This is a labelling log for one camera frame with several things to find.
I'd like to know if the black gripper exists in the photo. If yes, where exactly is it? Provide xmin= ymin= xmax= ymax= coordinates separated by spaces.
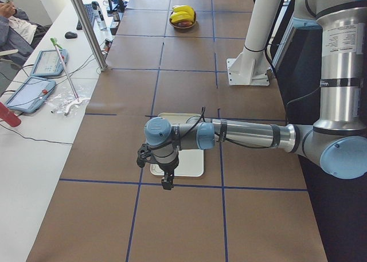
xmin=155 ymin=150 xmax=179 ymax=190

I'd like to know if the yellow banana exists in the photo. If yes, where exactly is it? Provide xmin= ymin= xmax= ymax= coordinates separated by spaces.
xmin=170 ymin=11 xmax=192 ymax=24
xmin=172 ymin=5 xmax=194 ymax=18

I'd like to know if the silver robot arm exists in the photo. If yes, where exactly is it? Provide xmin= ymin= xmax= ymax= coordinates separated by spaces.
xmin=136 ymin=0 xmax=366 ymax=190

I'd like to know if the brown wicker basket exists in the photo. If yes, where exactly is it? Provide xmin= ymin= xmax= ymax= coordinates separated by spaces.
xmin=169 ymin=11 xmax=197 ymax=29

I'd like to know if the white bear tray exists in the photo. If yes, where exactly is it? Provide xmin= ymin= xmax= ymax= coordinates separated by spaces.
xmin=158 ymin=112 xmax=204 ymax=178

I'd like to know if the clear plastic bag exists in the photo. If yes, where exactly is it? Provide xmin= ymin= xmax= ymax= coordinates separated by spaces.
xmin=46 ymin=84 xmax=92 ymax=116

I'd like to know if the dark red fruit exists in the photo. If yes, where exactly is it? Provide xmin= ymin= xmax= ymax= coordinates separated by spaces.
xmin=177 ymin=21 xmax=193 ymax=28

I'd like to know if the lower blue teach pendant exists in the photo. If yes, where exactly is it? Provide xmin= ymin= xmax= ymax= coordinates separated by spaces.
xmin=5 ymin=76 xmax=56 ymax=114

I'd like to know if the blue teach pendant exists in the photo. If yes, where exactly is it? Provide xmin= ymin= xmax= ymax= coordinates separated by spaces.
xmin=5 ymin=76 xmax=56 ymax=114
xmin=30 ymin=49 xmax=64 ymax=77

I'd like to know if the upper blue teach pendant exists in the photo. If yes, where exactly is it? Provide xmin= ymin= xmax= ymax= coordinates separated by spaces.
xmin=30 ymin=49 xmax=64 ymax=77

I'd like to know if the steel measuring cup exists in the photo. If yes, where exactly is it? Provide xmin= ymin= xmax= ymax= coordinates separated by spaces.
xmin=112 ymin=11 xmax=120 ymax=22

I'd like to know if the red water bottle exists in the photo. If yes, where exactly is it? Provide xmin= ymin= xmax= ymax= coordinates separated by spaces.
xmin=0 ymin=103 xmax=21 ymax=127

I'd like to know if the black computer mouse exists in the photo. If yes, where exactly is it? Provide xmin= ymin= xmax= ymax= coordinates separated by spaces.
xmin=64 ymin=32 xmax=78 ymax=39

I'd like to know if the pink stick green clip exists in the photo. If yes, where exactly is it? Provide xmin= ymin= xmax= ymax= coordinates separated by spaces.
xmin=50 ymin=38 xmax=79 ymax=101

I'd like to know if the black keyboard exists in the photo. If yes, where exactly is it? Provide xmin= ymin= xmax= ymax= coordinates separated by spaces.
xmin=76 ymin=3 xmax=95 ymax=30

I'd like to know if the seated person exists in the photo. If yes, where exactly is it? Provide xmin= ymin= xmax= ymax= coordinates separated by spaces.
xmin=0 ymin=0 xmax=51 ymax=65

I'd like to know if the aluminium frame post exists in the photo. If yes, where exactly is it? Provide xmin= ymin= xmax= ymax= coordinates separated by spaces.
xmin=71 ymin=0 xmax=107 ymax=72

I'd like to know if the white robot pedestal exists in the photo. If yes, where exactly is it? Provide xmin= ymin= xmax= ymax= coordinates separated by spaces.
xmin=227 ymin=0 xmax=283 ymax=86

